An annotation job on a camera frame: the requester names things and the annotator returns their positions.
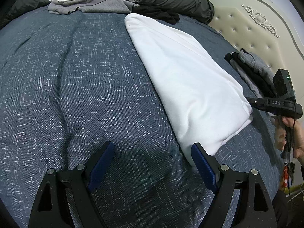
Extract folded grey sweater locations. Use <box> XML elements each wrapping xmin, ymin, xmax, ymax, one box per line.
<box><xmin>239</xmin><ymin>49</ymin><xmax>275</xmax><ymax>89</ymax></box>

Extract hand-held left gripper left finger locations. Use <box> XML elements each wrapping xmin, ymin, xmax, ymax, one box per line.
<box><xmin>28</xmin><ymin>141</ymin><xmax>116</xmax><ymax>228</ymax></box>

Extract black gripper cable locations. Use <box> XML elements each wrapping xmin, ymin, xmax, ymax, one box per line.
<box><xmin>288</xmin><ymin>119</ymin><xmax>298</xmax><ymax>196</ymax></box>

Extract white long-sleeve shirt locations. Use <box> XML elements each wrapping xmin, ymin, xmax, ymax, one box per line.
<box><xmin>125</xmin><ymin>13</ymin><xmax>253</xmax><ymax>167</ymax></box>

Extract folded black garment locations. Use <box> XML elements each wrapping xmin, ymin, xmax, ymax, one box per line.
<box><xmin>224</xmin><ymin>52</ymin><xmax>276</xmax><ymax>99</ymax></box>

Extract cream tufted headboard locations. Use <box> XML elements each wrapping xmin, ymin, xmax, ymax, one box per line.
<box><xmin>198</xmin><ymin>0</ymin><xmax>304</xmax><ymax>130</ymax></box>

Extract crumpled black garment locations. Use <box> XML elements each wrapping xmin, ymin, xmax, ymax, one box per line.
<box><xmin>117</xmin><ymin>0</ymin><xmax>180</xmax><ymax>25</ymax></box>

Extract person's right hand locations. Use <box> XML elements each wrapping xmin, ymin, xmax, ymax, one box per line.
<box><xmin>271</xmin><ymin>117</ymin><xmax>304</xmax><ymax>158</ymax></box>

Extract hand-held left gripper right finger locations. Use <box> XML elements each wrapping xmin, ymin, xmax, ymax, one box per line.
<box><xmin>191</xmin><ymin>142</ymin><xmax>278</xmax><ymax>228</ymax></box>

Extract blue patterned bed sheet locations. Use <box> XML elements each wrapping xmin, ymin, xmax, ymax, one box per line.
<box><xmin>0</xmin><ymin>5</ymin><xmax>285</xmax><ymax>228</ymax></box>

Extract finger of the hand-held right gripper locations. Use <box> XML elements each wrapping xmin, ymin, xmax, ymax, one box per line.
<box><xmin>247</xmin><ymin>98</ymin><xmax>268</xmax><ymax>111</ymax></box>

